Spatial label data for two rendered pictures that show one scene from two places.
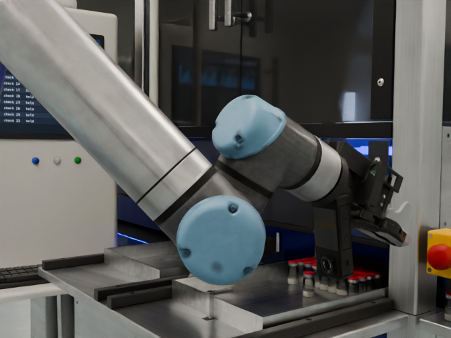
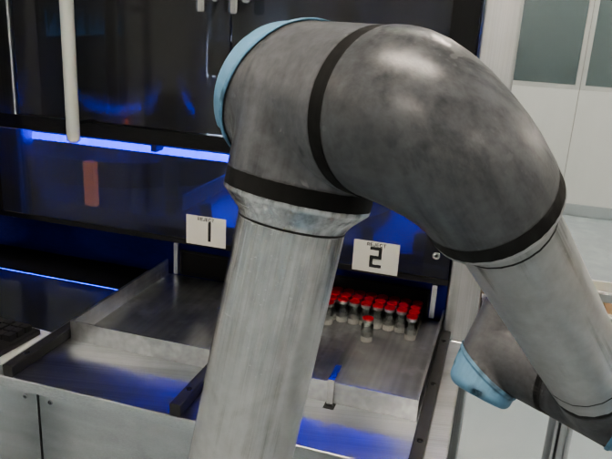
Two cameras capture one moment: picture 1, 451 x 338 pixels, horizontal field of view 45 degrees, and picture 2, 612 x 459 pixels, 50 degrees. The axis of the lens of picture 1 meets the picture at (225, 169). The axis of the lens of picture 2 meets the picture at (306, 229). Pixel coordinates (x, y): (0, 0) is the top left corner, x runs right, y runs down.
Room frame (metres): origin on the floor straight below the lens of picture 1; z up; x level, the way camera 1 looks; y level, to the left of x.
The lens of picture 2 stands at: (0.23, 0.58, 1.43)
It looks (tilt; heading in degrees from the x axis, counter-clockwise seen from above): 18 degrees down; 323
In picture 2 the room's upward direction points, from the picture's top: 3 degrees clockwise
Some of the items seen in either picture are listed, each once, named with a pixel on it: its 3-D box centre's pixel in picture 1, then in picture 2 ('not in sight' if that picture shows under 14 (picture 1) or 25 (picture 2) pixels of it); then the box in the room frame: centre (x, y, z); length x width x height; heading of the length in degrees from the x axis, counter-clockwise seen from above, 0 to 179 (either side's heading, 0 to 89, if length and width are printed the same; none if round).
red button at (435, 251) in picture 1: (441, 256); not in sight; (0.85, -0.34, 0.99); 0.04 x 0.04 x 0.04; 37
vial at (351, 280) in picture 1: (352, 289); (411, 327); (0.98, -0.23, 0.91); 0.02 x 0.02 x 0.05
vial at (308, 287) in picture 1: (309, 284); (367, 330); (1.02, -0.16, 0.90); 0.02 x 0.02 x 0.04
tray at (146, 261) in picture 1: (194, 257); (185, 305); (1.28, 0.07, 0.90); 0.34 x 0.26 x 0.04; 127
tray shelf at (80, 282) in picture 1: (211, 288); (254, 351); (1.10, 0.02, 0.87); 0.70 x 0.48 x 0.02; 37
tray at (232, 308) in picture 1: (287, 291); (357, 343); (1.00, -0.12, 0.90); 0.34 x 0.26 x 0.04; 126
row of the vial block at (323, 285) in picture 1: (329, 278); (371, 314); (1.06, -0.21, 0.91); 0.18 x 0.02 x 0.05; 36
